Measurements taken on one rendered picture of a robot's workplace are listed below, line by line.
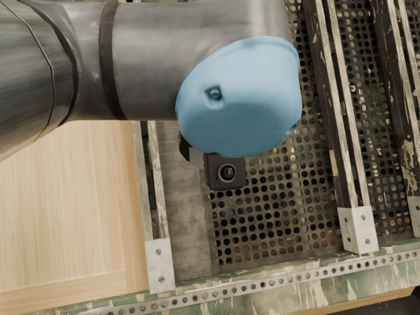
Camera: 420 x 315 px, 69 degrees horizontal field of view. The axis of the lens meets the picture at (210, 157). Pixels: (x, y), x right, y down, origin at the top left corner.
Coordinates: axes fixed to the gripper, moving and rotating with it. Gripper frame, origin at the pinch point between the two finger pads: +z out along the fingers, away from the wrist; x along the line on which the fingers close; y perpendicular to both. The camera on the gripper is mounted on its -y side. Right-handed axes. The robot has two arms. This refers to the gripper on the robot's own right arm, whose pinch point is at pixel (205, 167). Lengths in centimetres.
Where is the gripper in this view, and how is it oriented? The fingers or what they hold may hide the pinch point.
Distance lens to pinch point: 50.3
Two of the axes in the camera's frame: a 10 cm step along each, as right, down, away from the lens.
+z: -1.1, 5.0, 8.6
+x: -9.7, 1.2, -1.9
